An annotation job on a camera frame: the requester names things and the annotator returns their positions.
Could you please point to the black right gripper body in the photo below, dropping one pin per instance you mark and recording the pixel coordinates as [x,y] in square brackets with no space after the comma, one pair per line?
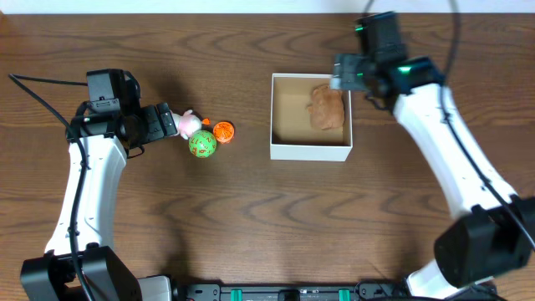
[361,74]

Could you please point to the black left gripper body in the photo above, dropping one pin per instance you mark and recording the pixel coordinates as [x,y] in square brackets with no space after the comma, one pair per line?
[167,119]

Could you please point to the pink pig toy figure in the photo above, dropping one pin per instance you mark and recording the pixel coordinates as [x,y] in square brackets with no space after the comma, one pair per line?
[188,124]

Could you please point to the green ball with red numbers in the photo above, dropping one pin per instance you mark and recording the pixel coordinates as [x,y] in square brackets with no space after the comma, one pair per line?
[202,144]

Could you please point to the brown plush toy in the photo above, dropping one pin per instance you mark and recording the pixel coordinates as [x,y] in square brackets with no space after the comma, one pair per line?
[326,108]

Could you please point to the orange ribbed round toy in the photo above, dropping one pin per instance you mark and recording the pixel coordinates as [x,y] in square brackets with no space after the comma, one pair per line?
[224,132]

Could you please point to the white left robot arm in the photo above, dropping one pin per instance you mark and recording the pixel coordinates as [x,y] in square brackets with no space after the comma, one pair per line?
[79,262]

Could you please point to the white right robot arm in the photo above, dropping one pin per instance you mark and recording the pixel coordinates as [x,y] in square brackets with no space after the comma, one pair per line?
[493,227]

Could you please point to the white cardboard box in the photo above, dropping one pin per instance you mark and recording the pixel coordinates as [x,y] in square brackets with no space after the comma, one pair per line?
[292,136]

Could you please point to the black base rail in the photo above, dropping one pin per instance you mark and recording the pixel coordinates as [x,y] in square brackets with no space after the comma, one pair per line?
[362,291]

